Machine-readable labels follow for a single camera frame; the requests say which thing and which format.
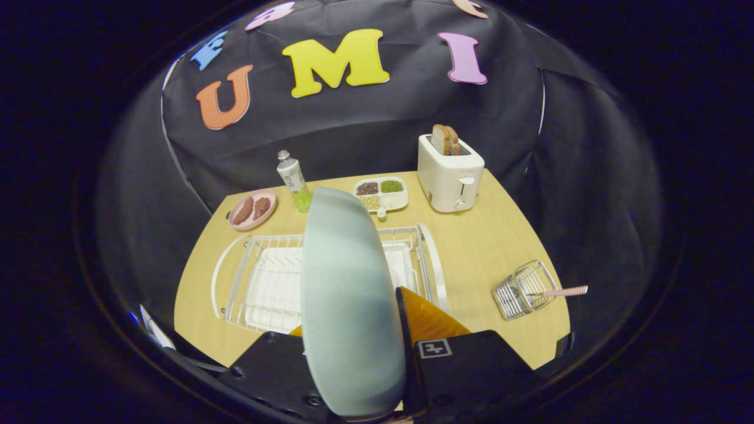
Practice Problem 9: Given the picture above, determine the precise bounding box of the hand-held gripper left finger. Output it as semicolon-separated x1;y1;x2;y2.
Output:
219;325;332;423

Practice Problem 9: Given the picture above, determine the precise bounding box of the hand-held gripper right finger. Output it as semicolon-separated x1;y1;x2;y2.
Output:
395;286;545;423

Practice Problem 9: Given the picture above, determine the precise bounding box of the white wire dish rack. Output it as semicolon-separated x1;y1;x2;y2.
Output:
211;223;448;335

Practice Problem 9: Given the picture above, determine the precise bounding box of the pale green plate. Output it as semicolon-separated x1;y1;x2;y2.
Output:
300;187;407;418

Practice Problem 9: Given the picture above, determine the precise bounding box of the metal wire basket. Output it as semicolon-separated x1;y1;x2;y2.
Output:
492;260;559;320

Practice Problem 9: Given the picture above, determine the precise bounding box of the spoon with pink checked handle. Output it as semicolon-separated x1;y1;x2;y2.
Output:
526;286;588;299

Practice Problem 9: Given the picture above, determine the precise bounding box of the pink plate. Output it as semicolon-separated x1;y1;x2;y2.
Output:
228;189;277;231

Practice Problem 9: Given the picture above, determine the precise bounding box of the white drip tray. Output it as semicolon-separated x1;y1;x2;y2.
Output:
243;241;420;333

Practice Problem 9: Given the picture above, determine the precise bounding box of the white divided tray with grains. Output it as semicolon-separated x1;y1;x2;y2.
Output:
353;177;409;214

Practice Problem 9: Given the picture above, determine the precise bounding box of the white toaster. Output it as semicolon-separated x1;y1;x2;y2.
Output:
418;134;485;213

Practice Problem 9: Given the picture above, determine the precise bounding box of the clear bottle with green liquid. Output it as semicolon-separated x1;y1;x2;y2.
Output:
277;150;313;213

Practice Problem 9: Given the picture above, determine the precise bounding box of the light bread slice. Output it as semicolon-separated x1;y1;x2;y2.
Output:
430;124;451;155

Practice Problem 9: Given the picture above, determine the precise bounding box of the black backdrop cloth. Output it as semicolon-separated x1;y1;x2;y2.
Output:
97;0;663;377

